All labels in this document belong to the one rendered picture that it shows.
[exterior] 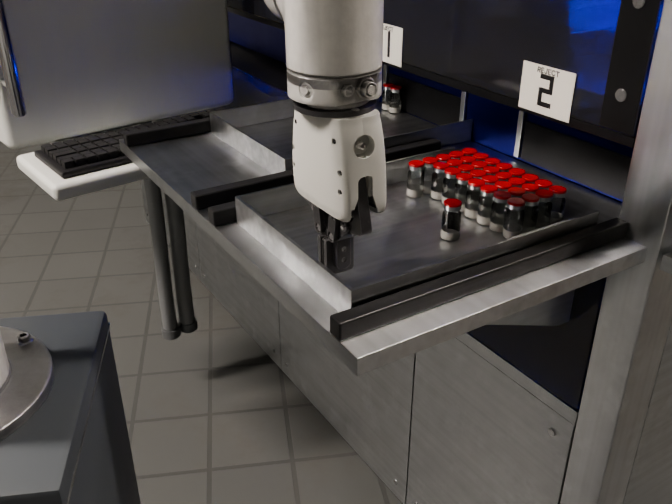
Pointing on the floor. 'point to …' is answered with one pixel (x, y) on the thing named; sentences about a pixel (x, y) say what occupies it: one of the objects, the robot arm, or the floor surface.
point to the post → (630, 307)
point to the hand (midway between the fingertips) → (336, 252)
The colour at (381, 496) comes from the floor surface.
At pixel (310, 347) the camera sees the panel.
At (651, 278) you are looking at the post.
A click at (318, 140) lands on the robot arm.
